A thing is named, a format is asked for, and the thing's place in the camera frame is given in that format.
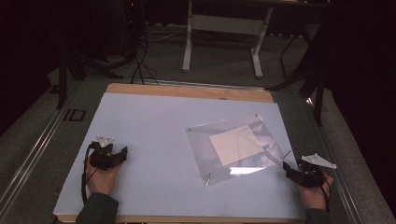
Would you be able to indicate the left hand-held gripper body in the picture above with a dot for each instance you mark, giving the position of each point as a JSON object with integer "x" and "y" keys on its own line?
{"x": 104, "y": 157}

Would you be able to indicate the person's left hand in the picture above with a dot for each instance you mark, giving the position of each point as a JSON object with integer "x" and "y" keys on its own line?
{"x": 101, "y": 182}

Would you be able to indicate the metal frame pin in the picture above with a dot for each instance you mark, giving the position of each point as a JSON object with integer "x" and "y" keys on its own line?
{"x": 208, "y": 179}

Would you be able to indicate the white table sheet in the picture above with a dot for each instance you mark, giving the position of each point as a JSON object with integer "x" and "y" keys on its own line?
{"x": 140, "y": 174}

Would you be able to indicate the black stand legs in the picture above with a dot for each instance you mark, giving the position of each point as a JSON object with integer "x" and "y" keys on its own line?
{"x": 314, "y": 77}

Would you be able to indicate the white desk frame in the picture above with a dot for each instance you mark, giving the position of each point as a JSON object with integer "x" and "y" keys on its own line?
{"x": 224, "y": 24}

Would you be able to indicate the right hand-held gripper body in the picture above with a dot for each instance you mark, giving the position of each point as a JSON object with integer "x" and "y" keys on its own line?
{"x": 309, "y": 175}

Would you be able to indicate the clear acrylic photo frame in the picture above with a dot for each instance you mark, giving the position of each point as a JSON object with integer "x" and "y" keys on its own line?
{"x": 202, "y": 149}

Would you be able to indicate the photo card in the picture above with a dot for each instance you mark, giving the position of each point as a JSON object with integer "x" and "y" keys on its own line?
{"x": 236, "y": 145}

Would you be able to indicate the metal floor rail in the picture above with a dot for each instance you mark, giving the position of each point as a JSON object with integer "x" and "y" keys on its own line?
{"x": 337, "y": 174}
{"x": 34, "y": 146}

